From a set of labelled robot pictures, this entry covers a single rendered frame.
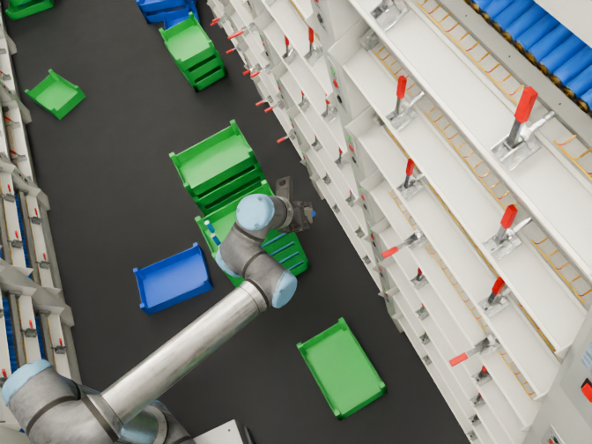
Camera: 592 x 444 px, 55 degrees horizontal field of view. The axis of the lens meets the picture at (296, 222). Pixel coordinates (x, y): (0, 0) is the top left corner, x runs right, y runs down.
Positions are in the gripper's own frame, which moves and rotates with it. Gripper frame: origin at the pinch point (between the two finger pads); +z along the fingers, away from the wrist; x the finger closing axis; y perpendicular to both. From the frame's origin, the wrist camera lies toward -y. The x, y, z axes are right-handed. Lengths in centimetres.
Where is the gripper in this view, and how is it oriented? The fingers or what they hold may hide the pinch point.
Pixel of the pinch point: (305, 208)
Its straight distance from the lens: 177.0
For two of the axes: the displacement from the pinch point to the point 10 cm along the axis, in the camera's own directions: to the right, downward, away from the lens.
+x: 9.0, -2.1, -3.8
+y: 1.9, 9.8, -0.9
